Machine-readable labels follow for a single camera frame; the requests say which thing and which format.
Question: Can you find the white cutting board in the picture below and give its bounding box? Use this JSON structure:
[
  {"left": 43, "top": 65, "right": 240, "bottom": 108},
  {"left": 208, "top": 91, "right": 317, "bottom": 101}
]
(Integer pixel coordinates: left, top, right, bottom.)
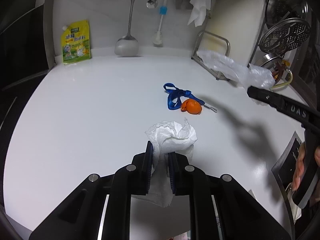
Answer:
[{"left": 205, "top": 0, "right": 264, "bottom": 66}]

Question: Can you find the blue white bottle brush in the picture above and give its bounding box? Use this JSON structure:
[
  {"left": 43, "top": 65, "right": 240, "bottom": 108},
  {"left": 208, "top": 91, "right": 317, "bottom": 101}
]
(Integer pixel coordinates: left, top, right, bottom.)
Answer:
[{"left": 153, "top": 0, "right": 168, "bottom": 47}]

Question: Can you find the black kitchen sink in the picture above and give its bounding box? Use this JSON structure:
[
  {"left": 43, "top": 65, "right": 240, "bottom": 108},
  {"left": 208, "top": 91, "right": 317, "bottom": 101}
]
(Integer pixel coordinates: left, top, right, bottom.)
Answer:
[{"left": 271, "top": 130, "right": 304, "bottom": 230}]

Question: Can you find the blue lanyard strap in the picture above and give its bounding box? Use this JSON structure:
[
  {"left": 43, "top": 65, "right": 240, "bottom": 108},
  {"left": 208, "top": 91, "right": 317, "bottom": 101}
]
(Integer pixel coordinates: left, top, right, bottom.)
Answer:
[{"left": 163, "top": 82, "right": 218, "bottom": 113}]

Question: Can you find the white hanging cloth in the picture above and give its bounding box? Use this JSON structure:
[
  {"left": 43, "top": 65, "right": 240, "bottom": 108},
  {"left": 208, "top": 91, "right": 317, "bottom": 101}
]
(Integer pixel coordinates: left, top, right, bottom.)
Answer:
[{"left": 188, "top": 0, "right": 212, "bottom": 27}]

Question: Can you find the perforated steel steamer plate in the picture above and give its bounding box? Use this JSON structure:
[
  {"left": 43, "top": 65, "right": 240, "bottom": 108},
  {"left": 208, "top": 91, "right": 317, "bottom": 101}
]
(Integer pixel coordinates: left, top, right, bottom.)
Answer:
[{"left": 259, "top": 18, "right": 311, "bottom": 56}]

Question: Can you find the steel cutting board rack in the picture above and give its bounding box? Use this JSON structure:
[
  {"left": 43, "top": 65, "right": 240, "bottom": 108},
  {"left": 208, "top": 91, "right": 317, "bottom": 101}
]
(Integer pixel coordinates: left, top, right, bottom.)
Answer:
[{"left": 191, "top": 30, "right": 231, "bottom": 81}]

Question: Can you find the person right hand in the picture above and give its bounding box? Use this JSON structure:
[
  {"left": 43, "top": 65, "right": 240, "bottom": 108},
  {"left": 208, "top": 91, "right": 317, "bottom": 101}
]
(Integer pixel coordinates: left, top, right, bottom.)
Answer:
[{"left": 292, "top": 143, "right": 320, "bottom": 191}]

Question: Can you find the steel hanging spatula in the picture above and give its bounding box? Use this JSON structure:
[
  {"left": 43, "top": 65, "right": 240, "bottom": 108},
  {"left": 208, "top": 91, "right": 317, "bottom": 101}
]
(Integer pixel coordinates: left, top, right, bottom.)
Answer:
[{"left": 114, "top": 0, "right": 139, "bottom": 57}]

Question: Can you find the small steel hanging spoon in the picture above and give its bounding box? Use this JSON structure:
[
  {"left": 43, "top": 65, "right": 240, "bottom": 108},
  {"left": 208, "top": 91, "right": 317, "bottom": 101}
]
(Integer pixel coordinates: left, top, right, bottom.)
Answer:
[{"left": 146, "top": 0, "right": 158, "bottom": 9}]

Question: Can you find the orange mandarin peel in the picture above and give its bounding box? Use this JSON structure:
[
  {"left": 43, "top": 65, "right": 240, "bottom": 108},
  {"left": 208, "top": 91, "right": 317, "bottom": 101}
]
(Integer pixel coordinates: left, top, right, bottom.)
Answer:
[{"left": 180, "top": 99, "right": 202, "bottom": 115}]

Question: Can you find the white paper tissue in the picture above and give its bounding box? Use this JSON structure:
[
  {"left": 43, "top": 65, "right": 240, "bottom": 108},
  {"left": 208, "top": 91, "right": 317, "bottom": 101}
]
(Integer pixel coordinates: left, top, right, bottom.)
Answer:
[{"left": 134, "top": 119, "right": 197, "bottom": 207}]

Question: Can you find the steel lid rack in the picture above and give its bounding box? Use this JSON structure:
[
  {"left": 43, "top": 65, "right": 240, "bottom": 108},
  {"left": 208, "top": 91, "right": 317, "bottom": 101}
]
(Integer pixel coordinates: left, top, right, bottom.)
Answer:
[{"left": 249, "top": 52, "right": 294, "bottom": 91}]

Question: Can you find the clear plastic bag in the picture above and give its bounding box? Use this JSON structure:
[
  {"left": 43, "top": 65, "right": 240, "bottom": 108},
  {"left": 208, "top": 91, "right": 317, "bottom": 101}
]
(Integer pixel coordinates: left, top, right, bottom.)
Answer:
[{"left": 197, "top": 50, "right": 259, "bottom": 89}]

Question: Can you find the yellow seasoning pouch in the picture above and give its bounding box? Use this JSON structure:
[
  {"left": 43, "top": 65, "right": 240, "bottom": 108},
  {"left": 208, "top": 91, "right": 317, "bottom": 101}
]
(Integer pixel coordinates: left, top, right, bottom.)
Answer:
[{"left": 61, "top": 20, "right": 91, "bottom": 65}]

